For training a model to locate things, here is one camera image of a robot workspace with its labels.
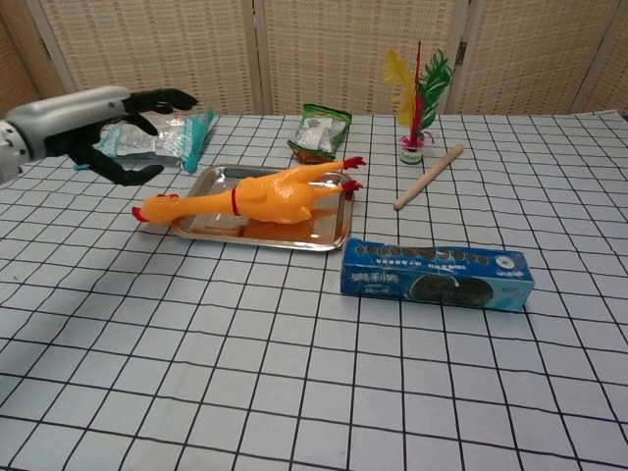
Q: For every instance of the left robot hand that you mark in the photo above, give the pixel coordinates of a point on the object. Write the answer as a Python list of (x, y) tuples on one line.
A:
[(64, 122)]

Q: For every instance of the orange rubber chicken toy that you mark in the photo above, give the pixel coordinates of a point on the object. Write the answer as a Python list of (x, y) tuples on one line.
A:
[(275, 196)]

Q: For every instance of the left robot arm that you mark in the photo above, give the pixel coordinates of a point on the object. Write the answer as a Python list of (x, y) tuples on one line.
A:
[(7, 152)]

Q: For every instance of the silver metal tray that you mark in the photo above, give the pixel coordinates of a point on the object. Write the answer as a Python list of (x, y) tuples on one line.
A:
[(221, 179)]

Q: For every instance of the teal silver snack bag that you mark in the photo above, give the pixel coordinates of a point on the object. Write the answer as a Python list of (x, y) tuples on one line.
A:
[(172, 142)]

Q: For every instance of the beige folding screen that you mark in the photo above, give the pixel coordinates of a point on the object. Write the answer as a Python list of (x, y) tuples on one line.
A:
[(162, 54)]

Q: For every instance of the green snack packet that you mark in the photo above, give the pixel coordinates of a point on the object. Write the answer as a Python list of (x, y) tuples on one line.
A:
[(319, 135)]

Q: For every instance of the checkered tablecloth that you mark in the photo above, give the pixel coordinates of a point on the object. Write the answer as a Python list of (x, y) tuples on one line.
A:
[(294, 382)]

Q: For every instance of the colourful feather shuttlecock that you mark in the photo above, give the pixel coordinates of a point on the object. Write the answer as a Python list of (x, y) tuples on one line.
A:
[(417, 108)]

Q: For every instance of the wooden stick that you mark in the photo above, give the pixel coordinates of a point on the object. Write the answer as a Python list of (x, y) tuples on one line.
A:
[(429, 176)]

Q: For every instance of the blue cookie box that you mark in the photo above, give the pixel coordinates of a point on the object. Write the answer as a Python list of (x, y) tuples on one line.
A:
[(432, 277)]

